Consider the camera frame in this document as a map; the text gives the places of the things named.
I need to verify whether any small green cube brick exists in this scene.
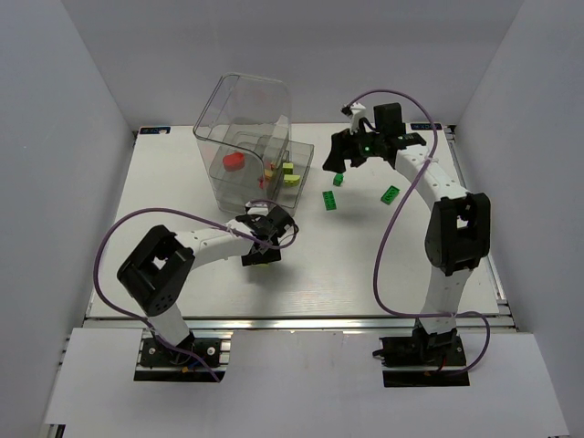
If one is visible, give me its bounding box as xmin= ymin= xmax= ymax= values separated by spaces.
xmin=333 ymin=173 xmax=344 ymax=187

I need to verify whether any dark green long brick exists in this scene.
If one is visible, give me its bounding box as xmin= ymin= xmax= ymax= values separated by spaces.
xmin=322 ymin=191 xmax=337 ymax=211

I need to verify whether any lime small brick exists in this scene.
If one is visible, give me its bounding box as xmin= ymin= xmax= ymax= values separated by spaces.
xmin=282 ymin=162 xmax=294 ymax=174

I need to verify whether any lime rounded brick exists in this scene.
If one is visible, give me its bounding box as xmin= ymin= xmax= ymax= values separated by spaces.
xmin=283 ymin=174 xmax=301 ymax=188

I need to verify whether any red rounded brick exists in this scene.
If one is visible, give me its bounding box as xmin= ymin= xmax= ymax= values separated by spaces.
xmin=222 ymin=152 xmax=245 ymax=172

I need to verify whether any clear plastic drawer cover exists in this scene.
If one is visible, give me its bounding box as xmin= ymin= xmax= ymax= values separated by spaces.
xmin=193 ymin=73 xmax=291 ymax=214

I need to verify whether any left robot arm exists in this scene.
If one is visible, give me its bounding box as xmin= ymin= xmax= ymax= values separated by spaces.
xmin=117 ymin=203 xmax=297 ymax=352

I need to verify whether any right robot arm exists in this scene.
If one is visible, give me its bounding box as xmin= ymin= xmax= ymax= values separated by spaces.
xmin=323 ymin=103 xmax=491 ymax=364

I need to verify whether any right blue table label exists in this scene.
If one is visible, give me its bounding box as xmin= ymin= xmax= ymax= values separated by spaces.
xmin=410 ymin=123 xmax=443 ymax=130

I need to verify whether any blue table label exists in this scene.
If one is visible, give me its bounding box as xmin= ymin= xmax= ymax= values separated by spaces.
xmin=139 ymin=126 xmax=171 ymax=135
xmin=410 ymin=123 xmax=443 ymax=130

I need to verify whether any left blue table label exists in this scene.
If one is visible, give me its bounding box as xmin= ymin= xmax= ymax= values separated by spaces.
xmin=139 ymin=126 xmax=171 ymax=135

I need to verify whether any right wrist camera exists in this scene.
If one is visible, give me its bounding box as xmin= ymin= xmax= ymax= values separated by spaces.
xmin=341 ymin=102 xmax=366 ymax=134

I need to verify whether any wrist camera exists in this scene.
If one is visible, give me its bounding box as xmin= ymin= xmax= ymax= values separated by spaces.
xmin=245 ymin=203 xmax=269 ymax=216
xmin=341 ymin=102 xmax=366 ymax=134

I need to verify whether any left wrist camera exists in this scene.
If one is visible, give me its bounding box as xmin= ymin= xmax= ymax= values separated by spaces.
xmin=245 ymin=203 xmax=269 ymax=216

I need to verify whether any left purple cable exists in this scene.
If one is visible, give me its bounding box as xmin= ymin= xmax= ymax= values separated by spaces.
xmin=93 ymin=200 xmax=301 ymax=382

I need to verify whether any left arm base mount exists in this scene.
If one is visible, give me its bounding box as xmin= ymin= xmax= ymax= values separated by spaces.
xmin=133 ymin=338 xmax=230 ymax=383

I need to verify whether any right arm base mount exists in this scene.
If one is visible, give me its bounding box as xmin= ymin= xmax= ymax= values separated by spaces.
xmin=371 ymin=336 xmax=470 ymax=388

